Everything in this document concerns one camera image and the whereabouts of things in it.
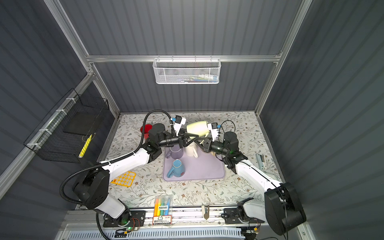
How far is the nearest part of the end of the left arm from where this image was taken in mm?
628

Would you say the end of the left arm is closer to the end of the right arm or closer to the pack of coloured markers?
the end of the right arm

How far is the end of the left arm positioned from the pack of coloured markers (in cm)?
32

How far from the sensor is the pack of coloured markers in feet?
2.41
